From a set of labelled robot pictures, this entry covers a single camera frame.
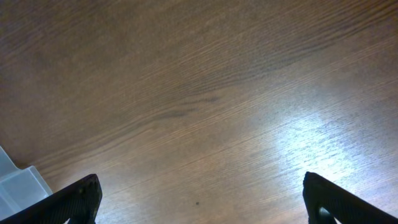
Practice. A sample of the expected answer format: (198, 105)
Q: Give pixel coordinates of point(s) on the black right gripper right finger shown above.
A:
(326, 202)

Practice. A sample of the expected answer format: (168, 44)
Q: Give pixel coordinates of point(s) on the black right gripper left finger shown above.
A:
(78, 203)

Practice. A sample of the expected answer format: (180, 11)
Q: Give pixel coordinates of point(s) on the clear plastic storage bin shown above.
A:
(20, 188)

